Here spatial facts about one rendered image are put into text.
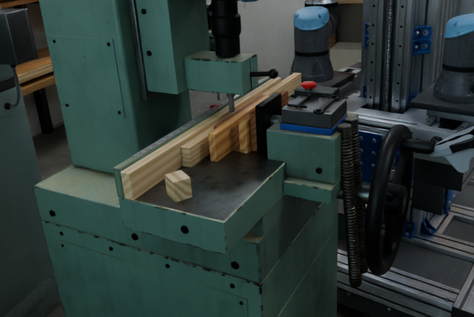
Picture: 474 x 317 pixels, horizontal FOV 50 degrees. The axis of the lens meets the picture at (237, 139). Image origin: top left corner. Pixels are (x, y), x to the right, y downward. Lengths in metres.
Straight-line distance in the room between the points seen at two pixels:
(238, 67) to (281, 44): 3.56
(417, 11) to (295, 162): 0.91
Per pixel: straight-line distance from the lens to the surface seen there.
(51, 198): 1.21
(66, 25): 1.15
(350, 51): 3.94
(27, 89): 3.23
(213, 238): 0.80
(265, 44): 4.60
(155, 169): 0.90
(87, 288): 1.28
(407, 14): 1.68
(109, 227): 1.11
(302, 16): 1.71
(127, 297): 1.20
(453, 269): 1.90
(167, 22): 1.02
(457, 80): 1.55
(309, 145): 0.91
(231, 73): 1.01
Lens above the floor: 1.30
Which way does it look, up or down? 22 degrees down
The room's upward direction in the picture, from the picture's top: 4 degrees counter-clockwise
